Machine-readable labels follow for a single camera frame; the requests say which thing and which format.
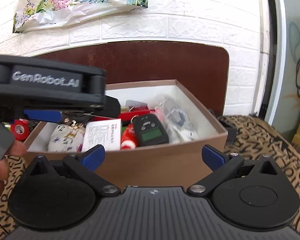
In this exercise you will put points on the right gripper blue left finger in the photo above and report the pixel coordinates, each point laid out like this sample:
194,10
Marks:
93,158

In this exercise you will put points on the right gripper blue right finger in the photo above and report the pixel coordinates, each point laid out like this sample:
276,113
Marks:
213,158

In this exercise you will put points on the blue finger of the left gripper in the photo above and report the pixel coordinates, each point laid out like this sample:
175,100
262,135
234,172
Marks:
43,115

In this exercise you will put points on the black digital scale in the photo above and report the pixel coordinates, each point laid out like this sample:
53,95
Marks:
149,130

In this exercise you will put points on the person left hand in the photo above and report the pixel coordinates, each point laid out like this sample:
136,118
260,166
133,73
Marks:
0,174

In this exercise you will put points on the white floral fabric pouch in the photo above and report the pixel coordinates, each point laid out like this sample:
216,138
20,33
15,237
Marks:
67,139

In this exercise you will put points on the white medicine box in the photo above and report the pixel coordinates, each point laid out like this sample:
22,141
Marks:
106,133

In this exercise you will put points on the red tape roll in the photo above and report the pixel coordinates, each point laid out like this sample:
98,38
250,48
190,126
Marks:
20,129

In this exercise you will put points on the patterned brown black tablecloth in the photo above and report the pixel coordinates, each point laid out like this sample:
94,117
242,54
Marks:
254,138

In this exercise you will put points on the green white round container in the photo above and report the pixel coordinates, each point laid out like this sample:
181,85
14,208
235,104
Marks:
7,125

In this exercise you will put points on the red open gift box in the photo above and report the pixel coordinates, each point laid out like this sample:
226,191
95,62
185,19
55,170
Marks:
125,117

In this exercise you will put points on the brown cardboard storage box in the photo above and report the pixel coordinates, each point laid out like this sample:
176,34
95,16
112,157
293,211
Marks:
150,166

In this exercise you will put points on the floral plastic bag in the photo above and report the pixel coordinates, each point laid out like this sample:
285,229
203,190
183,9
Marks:
33,15

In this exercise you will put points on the dark brown wooden headboard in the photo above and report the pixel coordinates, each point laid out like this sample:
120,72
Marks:
202,69

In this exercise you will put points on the black plastic frame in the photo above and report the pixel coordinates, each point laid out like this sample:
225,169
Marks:
230,128

